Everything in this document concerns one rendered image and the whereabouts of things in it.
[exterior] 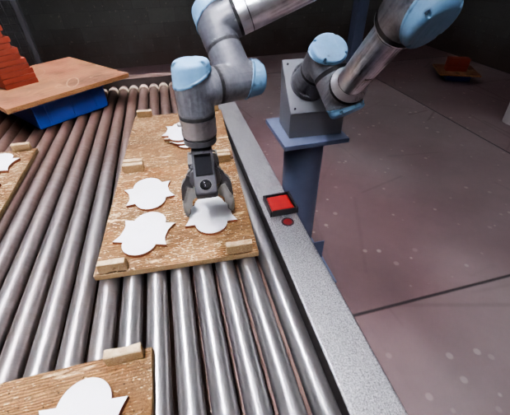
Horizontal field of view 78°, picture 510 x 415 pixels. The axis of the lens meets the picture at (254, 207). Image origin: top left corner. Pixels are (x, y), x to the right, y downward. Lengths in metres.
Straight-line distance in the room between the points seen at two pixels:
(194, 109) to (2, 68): 1.09
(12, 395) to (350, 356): 0.53
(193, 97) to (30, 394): 0.55
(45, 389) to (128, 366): 0.12
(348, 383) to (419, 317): 1.32
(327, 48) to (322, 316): 0.80
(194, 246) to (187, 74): 0.36
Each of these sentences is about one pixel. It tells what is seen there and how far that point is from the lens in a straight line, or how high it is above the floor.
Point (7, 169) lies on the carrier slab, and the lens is 1.23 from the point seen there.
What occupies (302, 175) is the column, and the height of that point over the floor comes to 0.69.
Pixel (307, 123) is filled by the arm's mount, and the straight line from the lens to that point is 1.28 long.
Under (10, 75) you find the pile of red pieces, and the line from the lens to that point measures 1.64.
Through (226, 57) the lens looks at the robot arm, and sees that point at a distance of 0.70.
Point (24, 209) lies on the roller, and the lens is 1.06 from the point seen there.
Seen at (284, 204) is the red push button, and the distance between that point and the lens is 0.84.
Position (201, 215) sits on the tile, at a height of 0.94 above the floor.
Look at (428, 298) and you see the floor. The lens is 1.98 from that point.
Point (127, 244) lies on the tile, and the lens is 0.77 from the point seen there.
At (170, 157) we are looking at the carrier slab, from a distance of 1.07.
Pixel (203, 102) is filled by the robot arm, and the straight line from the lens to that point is 0.65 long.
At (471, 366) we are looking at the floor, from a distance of 1.85.
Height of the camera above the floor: 1.45
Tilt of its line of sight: 39 degrees down
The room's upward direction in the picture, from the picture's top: 1 degrees counter-clockwise
